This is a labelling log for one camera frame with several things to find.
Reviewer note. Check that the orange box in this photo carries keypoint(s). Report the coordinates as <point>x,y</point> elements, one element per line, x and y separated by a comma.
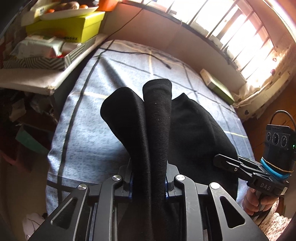
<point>107,5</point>

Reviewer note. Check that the black and white striped box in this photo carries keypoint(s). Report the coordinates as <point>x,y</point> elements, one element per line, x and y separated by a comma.
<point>60,63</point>

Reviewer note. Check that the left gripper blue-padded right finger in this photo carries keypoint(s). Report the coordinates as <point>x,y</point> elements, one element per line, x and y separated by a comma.
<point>171,190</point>

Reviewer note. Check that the white bedside shelf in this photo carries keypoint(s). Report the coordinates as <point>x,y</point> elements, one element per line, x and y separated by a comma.
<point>43,81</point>

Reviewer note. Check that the blue grid bed sheet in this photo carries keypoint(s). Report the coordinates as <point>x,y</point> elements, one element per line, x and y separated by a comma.
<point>85,150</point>

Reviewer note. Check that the green and white box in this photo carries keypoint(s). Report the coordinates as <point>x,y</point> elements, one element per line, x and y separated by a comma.
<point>216,86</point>

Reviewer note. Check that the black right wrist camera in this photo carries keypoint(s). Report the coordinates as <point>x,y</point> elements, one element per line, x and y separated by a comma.
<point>279,151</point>

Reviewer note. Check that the yellow-green shoe box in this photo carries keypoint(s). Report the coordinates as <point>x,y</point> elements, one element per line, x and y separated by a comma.
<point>77,29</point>

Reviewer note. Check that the white wet wipes pack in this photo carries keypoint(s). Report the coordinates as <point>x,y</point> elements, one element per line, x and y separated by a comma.
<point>43,46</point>

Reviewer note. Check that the floral cream curtain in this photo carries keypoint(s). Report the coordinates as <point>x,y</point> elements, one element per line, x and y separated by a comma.
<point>267,84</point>

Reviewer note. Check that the black pants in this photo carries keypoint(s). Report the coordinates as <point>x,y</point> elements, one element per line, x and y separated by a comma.
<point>157,129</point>

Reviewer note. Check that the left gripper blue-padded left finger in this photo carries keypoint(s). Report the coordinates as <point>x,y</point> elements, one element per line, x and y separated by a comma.
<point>125,190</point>

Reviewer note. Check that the person's right hand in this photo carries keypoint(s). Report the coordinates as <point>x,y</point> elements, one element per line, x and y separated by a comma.
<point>251,202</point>

